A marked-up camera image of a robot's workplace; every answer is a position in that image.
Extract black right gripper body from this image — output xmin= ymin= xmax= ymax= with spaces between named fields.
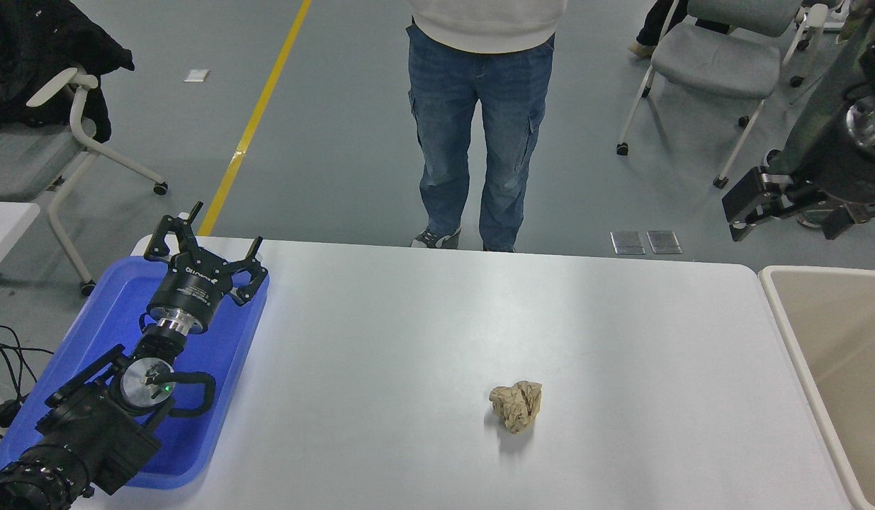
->
xmin=786 ymin=133 xmax=875 ymax=208

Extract blue plastic tray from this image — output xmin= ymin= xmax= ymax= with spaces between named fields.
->
xmin=0 ymin=256 xmax=271 ymax=491

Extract large pale bin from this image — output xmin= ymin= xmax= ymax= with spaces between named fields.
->
xmin=758 ymin=266 xmax=875 ymax=510

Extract metal floor plate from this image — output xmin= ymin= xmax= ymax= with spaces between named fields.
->
xmin=646 ymin=229 xmax=684 ymax=255
xmin=610 ymin=230 xmax=646 ymax=256

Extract grey padded chair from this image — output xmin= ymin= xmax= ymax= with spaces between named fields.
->
xmin=616 ymin=0 xmax=808 ymax=191

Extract tan paper ball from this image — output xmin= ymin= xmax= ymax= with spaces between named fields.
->
xmin=489 ymin=380 xmax=543 ymax=435

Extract black jacket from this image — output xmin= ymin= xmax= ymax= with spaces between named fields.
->
xmin=0 ymin=0 xmax=136 ymax=143

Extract white frame grey seat chair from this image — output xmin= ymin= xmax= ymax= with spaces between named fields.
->
xmin=0 ymin=67 xmax=169 ymax=298

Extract black floor cables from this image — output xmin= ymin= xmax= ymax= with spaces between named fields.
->
xmin=0 ymin=323 xmax=56 ymax=441

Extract person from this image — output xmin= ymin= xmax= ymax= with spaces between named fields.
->
xmin=406 ymin=0 xmax=570 ymax=254
xmin=628 ymin=0 xmax=732 ymax=60

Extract white side table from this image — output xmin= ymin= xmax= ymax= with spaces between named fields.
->
xmin=0 ymin=201 xmax=41 ymax=281

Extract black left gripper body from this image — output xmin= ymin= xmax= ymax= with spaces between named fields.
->
xmin=146 ymin=254 xmax=233 ymax=334

